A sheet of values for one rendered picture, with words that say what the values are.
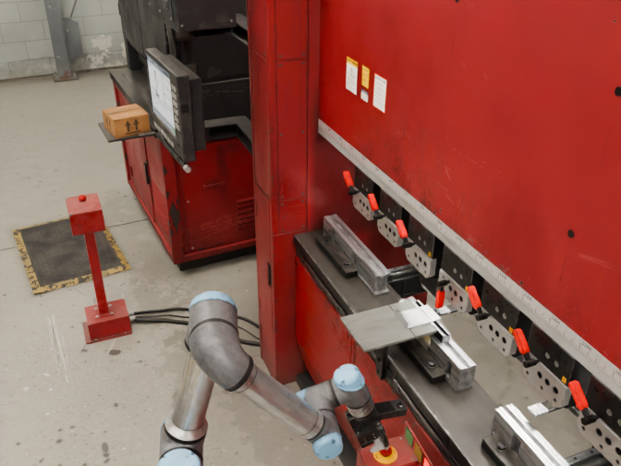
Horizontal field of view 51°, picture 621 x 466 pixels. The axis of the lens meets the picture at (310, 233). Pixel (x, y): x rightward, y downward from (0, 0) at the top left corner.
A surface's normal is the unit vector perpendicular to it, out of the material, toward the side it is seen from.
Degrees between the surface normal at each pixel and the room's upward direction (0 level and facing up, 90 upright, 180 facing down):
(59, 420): 0
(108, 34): 90
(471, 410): 0
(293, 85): 90
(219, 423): 0
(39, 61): 90
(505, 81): 90
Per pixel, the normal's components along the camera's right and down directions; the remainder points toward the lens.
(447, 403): 0.01, -0.86
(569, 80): -0.92, 0.18
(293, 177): 0.39, 0.47
